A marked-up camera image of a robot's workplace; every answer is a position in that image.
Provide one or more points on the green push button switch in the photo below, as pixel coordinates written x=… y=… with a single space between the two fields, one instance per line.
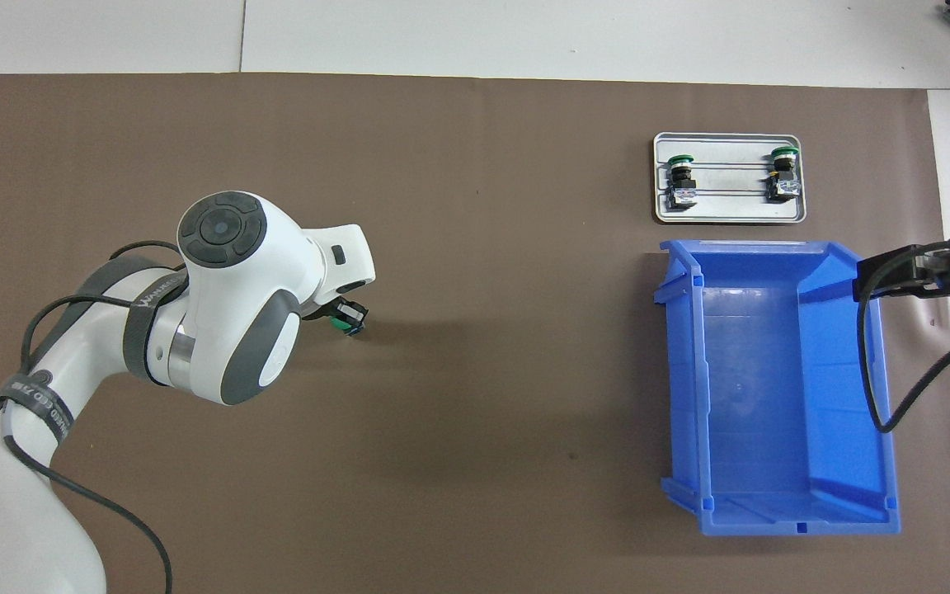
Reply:
x=783 y=173
x=351 y=318
x=680 y=177

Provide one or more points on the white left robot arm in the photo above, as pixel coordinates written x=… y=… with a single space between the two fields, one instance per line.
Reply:
x=236 y=313

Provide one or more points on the grey metal tray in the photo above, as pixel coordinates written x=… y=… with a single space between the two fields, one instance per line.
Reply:
x=731 y=214

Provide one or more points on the brown paper table mat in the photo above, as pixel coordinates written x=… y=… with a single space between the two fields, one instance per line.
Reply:
x=483 y=371

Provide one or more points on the blue plastic storage bin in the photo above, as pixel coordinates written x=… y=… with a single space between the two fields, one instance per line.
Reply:
x=772 y=412

